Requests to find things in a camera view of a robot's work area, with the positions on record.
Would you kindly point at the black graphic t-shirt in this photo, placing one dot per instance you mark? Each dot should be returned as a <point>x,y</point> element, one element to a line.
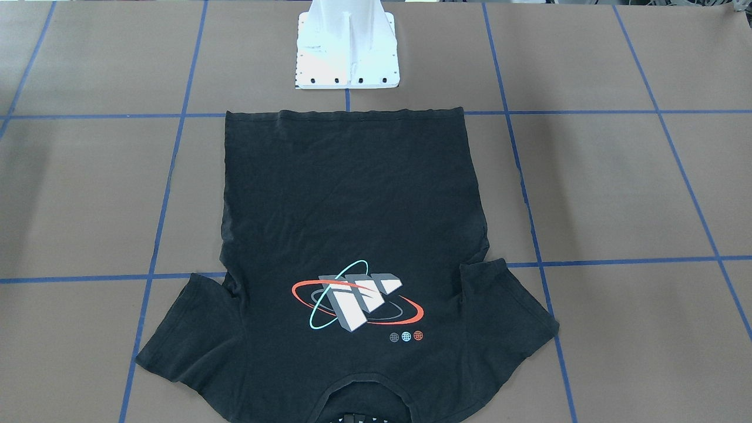
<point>357,288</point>

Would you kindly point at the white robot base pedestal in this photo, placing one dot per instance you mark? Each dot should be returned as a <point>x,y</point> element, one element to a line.
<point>346,45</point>

